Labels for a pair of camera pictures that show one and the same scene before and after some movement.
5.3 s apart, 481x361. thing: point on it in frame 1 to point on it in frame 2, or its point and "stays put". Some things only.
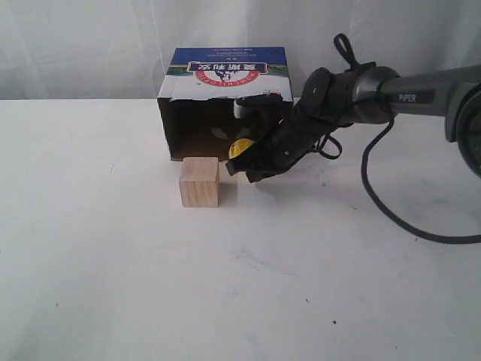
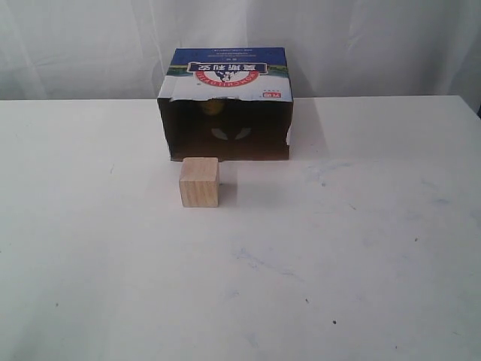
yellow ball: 239,146 to 212,107
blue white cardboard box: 203,83 stays put
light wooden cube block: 199,182 stays put
